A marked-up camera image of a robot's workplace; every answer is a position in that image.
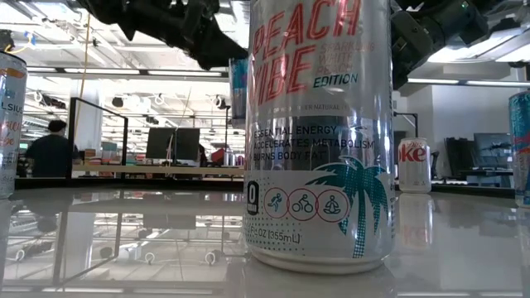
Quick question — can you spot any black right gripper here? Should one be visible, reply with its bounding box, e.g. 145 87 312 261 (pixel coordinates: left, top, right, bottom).
391 10 440 90

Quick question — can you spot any black computer monitor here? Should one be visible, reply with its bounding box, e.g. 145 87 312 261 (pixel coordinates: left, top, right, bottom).
176 127 201 162
145 127 176 162

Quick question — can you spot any silver Celsius Peach Vibe can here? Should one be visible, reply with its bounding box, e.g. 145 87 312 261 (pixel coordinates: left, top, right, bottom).
0 51 28 200
243 0 397 275

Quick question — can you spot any yellow cable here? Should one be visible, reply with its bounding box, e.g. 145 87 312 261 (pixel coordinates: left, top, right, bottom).
73 12 92 133

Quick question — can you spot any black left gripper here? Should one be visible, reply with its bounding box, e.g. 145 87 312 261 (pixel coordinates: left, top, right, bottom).
136 0 249 70

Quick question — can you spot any wooden tray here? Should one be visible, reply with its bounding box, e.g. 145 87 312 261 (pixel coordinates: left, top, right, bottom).
72 165 245 177

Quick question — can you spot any black background stand frame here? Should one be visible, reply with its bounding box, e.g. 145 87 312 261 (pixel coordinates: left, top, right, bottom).
393 111 419 140

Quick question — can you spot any dark desk monitor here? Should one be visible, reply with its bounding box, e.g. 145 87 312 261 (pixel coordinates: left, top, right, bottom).
474 132 513 169

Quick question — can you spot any blue silver Red Bull can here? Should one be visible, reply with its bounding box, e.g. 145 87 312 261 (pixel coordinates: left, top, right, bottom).
508 89 530 209
229 57 249 129

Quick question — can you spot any linear ceiling light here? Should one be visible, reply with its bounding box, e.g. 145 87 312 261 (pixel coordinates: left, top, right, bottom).
26 67 229 78

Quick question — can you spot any black aluminium table frame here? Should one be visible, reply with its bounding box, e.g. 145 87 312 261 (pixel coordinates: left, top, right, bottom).
14 97 517 199

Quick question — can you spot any silver Diet Coke can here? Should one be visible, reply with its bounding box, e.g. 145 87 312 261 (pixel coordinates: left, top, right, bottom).
397 137 432 195

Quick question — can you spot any person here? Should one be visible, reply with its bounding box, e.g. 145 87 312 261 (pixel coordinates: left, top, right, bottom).
24 119 80 179

